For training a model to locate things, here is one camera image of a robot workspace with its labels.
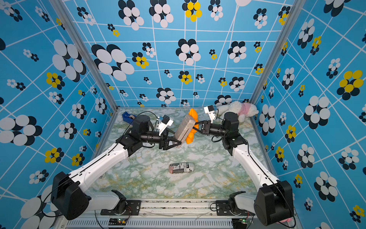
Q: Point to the grey rectangular case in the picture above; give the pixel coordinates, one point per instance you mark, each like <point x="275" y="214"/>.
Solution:
<point x="184" y="128"/>

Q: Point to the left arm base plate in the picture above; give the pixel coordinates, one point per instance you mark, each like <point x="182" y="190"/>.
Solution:
<point x="128" y="208"/>

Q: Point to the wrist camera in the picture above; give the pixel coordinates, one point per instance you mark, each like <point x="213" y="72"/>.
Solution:
<point x="210" y="110"/>
<point x="164" y="122"/>

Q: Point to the pink alarm clock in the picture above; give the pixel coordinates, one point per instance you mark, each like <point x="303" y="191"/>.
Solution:
<point x="287" y="220"/>

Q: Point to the aluminium front rail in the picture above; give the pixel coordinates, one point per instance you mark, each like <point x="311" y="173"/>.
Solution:
<point x="164" y="214"/>

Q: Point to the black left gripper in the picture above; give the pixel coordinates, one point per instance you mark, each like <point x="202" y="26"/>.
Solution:
<point x="164" y="143"/>

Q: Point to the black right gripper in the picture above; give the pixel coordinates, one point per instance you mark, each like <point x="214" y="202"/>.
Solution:
<point x="206" y="125"/>

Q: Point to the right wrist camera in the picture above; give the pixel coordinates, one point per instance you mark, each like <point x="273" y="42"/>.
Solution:
<point x="210" y="110"/>

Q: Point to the newspaper print eyeglass case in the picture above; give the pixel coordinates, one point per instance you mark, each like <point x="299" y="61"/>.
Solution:
<point x="183" y="167"/>

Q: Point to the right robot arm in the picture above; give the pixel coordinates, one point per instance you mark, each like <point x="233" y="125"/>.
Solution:
<point x="274" y="200"/>

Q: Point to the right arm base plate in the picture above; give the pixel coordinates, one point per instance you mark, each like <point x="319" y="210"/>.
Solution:
<point x="226" y="208"/>

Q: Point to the white plush dog toy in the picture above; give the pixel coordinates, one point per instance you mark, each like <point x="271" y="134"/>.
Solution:
<point x="243" y="110"/>

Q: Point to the blue tape dispenser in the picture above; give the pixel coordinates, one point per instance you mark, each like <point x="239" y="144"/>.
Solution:
<point x="128" y="118"/>

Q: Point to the orange microfiber cloth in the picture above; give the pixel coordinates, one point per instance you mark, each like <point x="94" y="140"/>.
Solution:
<point x="194" y="115"/>

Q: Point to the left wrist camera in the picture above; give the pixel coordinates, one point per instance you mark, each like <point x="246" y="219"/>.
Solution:
<point x="164" y="122"/>

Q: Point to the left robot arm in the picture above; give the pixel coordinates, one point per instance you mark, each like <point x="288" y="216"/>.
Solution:
<point x="69" y="191"/>

